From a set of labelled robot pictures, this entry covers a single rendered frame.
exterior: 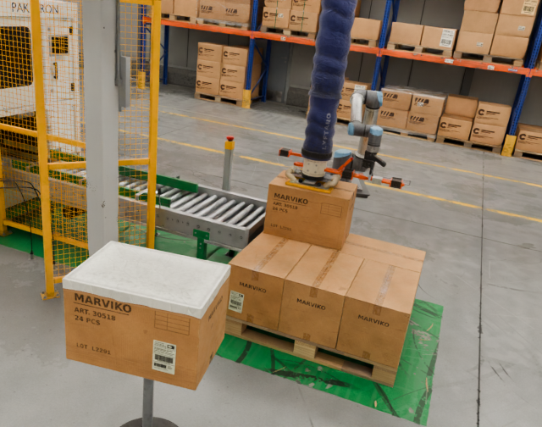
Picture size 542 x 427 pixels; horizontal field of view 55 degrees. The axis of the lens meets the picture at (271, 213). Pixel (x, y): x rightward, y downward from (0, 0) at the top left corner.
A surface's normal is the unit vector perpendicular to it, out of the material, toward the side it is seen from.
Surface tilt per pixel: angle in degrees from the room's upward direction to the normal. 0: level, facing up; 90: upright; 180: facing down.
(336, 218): 90
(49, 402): 0
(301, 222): 90
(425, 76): 90
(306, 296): 90
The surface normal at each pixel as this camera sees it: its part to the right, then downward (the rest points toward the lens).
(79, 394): 0.11, -0.92
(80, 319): -0.22, 0.34
